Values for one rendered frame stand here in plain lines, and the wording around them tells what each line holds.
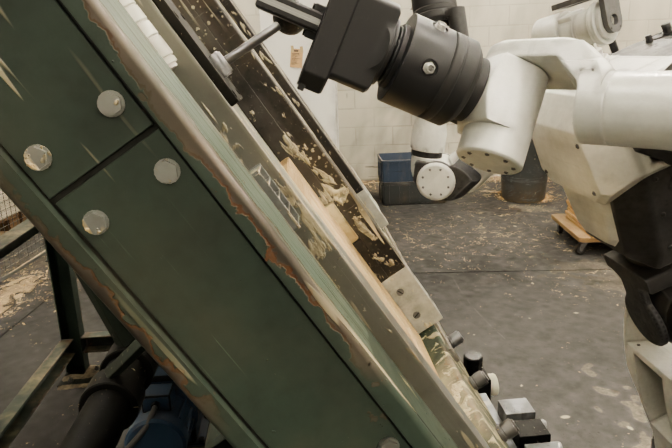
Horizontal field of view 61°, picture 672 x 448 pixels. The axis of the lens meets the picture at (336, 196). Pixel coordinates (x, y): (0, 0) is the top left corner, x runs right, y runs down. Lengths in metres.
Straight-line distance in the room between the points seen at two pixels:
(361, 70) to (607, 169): 0.46
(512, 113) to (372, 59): 0.14
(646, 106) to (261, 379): 0.36
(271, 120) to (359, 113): 5.32
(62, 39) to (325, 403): 0.27
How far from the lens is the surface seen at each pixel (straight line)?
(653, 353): 1.23
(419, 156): 1.20
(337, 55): 0.54
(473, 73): 0.54
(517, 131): 0.56
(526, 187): 5.45
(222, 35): 0.95
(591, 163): 0.90
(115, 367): 1.40
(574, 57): 0.56
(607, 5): 0.93
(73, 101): 0.35
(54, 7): 0.35
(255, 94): 0.95
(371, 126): 6.27
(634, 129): 0.53
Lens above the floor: 1.40
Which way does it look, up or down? 14 degrees down
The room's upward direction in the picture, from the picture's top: 2 degrees counter-clockwise
